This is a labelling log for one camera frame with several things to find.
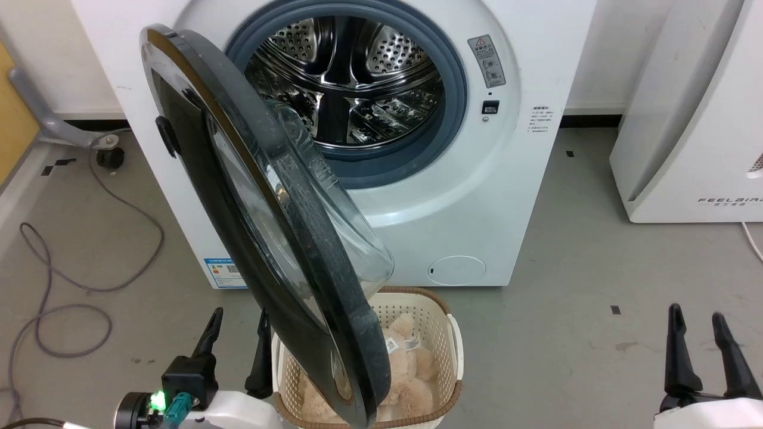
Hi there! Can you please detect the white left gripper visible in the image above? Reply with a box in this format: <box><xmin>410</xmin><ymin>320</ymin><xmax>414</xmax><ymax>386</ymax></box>
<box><xmin>190</xmin><ymin>307</ymin><xmax>299</xmax><ymax>429</ymax></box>

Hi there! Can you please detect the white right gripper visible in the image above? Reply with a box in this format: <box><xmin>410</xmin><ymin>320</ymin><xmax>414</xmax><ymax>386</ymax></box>
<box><xmin>653</xmin><ymin>303</ymin><xmax>763</xmax><ymax>429</ymax></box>

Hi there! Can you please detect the black round washing machine door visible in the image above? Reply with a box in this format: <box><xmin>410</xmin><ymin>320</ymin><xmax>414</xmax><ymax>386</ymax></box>
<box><xmin>139</xmin><ymin>24</ymin><xmax>395</xmax><ymax>429</ymax></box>

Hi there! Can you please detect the grey rubber door gasket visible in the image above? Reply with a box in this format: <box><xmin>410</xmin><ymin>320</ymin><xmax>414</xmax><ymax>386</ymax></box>
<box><xmin>225</xmin><ymin>0</ymin><xmax>469</xmax><ymax>190</ymax></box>

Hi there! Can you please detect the white front-load washing machine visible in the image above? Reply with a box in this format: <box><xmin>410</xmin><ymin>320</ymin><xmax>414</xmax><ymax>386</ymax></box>
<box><xmin>70</xmin><ymin>0</ymin><xmax>598</xmax><ymax>291</ymax></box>

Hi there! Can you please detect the blue energy label sticker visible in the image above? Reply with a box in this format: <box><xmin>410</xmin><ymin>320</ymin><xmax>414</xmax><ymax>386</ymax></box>
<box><xmin>203</xmin><ymin>257</ymin><xmax>248</xmax><ymax>290</ymax></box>

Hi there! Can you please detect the beige plush teddy bear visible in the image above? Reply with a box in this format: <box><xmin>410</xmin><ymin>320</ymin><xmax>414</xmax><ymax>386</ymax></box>
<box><xmin>298</xmin><ymin>313</ymin><xmax>439</xmax><ymax>424</ymax></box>

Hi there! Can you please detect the cream plastic laundry basket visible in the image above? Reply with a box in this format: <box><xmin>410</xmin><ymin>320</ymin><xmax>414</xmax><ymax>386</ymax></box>
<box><xmin>271</xmin><ymin>286</ymin><xmax>464</xmax><ymax>429</ymax></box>

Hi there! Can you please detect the black caster wheel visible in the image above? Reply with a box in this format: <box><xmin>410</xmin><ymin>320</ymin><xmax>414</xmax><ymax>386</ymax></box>
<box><xmin>95</xmin><ymin>146</ymin><xmax>126</xmax><ymax>169</ymax></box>

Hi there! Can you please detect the round white filter cover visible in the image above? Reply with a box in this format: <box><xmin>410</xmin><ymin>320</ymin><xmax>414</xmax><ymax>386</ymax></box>
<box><xmin>427</xmin><ymin>256</ymin><xmax>487</xmax><ymax>286</ymax></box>

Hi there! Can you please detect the white air purifier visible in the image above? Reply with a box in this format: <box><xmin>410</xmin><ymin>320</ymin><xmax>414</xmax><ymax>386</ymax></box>
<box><xmin>609</xmin><ymin>0</ymin><xmax>763</xmax><ymax>224</ymax></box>

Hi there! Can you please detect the grey metal cart leg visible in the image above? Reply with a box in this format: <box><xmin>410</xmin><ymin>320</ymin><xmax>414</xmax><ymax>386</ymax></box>
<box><xmin>8</xmin><ymin>67</ymin><xmax>120</xmax><ymax>150</ymax></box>

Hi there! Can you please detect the steel perforated washer drum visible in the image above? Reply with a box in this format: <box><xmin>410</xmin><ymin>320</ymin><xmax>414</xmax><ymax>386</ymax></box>
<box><xmin>244</xmin><ymin>17</ymin><xmax>445</xmax><ymax>148</ymax></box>

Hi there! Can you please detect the yellow wooden board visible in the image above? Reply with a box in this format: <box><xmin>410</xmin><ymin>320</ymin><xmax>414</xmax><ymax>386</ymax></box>
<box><xmin>0</xmin><ymin>39</ymin><xmax>41</xmax><ymax>185</ymax></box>

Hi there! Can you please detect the grey warning sticker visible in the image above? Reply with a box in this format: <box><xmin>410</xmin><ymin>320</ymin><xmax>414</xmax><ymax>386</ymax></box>
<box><xmin>467</xmin><ymin>35</ymin><xmax>507</xmax><ymax>89</ymax></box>

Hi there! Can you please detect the teal cable connector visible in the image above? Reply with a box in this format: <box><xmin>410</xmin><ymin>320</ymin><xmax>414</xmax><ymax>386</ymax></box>
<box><xmin>160</xmin><ymin>391</ymin><xmax>193</xmax><ymax>426</ymax></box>

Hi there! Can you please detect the white power cable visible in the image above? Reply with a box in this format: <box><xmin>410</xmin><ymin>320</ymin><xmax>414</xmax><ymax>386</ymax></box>
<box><xmin>741</xmin><ymin>222</ymin><xmax>763</xmax><ymax>263</ymax></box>

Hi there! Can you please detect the grey floor cable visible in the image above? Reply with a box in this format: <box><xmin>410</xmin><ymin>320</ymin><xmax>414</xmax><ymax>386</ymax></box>
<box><xmin>6</xmin><ymin>128</ymin><xmax>166</xmax><ymax>429</ymax></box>

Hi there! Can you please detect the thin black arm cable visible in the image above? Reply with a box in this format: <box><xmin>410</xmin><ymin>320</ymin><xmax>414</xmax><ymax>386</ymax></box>
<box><xmin>0</xmin><ymin>417</ymin><xmax>93</xmax><ymax>429</ymax></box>

